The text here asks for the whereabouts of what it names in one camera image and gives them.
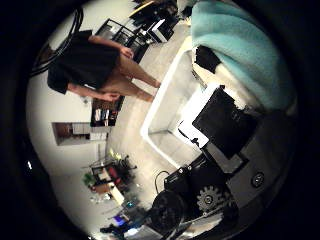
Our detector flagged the white plastic bin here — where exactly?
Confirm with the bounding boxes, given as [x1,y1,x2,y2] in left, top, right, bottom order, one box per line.
[139,34,214,169]

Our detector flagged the cluttered cart with plants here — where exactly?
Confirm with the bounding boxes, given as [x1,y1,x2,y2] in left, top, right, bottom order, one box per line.
[82,149,139,206]

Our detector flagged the dark bookshelf with items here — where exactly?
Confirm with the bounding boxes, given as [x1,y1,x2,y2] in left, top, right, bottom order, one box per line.
[90,96,126,128]

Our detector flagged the low white cabinet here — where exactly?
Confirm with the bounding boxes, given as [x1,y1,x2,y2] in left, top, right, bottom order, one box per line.
[51,121,111,147]

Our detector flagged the black wire shelf rack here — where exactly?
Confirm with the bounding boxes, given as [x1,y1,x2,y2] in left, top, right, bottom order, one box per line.
[95,18,158,64]

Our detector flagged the turquoise plush toy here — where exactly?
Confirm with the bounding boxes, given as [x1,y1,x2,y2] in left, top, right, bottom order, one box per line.
[190,0,296,111]

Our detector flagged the person in black shirt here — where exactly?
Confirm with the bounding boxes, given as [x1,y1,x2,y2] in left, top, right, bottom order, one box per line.
[46,29,163,103]

